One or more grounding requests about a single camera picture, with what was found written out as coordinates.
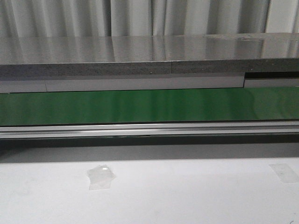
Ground clear tape patch left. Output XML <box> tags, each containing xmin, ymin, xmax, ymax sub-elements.
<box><xmin>87</xmin><ymin>165</ymin><xmax>116</xmax><ymax>190</ymax></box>

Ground green conveyor belt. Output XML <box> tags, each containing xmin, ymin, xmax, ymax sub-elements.
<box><xmin>0</xmin><ymin>87</ymin><xmax>299</xmax><ymax>126</ymax></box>

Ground grey panel under counter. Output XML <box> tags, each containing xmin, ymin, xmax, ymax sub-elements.
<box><xmin>0</xmin><ymin>71</ymin><xmax>299</xmax><ymax>93</ymax></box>

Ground grey stone counter slab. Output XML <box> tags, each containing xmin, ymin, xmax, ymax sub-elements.
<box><xmin>0</xmin><ymin>33</ymin><xmax>299</xmax><ymax>79</ymax></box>

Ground clear tape strip right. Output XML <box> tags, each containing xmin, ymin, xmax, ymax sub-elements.
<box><xmin>269</xmin><ymin>164</ymin><xmax>299</xmax><ymax>183</ymax></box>

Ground white pleated curtain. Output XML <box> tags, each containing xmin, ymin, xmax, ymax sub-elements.
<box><xmin>0</xmin><ymin>0</ymin><xmax>299</xmax><ymax>37</ymax></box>

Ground aluminium conveyor side rail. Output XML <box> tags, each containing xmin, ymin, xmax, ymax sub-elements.
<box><xmin>0</xmin><ymin>120</ymin><xmax>299</xmax><ymax>139</ymax></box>

